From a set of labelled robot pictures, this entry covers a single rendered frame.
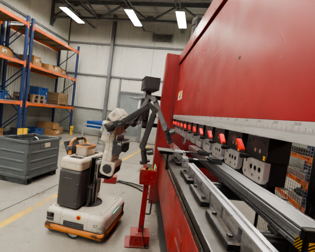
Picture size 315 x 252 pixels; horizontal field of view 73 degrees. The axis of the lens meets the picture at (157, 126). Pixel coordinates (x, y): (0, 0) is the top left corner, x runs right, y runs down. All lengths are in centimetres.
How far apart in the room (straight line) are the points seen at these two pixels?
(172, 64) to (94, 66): 778
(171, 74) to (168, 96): 34
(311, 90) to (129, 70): 957
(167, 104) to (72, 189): 175
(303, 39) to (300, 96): 17
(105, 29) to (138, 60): 220
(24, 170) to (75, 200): 168
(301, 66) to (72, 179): 215
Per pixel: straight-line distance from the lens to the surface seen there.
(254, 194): 144
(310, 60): 73
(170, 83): 324
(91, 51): 1102
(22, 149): 394
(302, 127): 69
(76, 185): 241
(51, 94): 992
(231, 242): 100
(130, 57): 1019
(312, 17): 79
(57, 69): 955
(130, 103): 980
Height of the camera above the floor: 137
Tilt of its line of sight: 3 degrees down
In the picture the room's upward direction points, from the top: 7 degrees clockwise
